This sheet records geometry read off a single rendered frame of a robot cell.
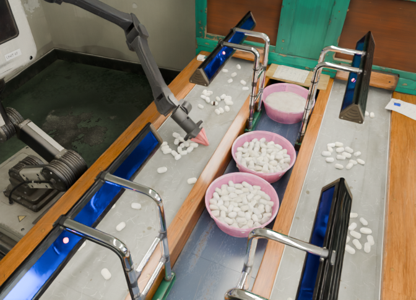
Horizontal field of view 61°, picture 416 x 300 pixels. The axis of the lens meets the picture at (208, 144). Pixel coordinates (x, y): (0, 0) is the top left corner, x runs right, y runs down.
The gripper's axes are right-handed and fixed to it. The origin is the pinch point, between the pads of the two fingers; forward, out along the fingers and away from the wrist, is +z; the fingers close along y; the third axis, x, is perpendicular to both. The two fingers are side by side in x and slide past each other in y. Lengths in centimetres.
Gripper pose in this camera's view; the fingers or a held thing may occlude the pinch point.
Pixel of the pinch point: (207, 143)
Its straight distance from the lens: 152.8
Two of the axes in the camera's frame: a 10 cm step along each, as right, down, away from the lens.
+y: 3.9, -6.0, 7.0
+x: -6.1, 4.0, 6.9
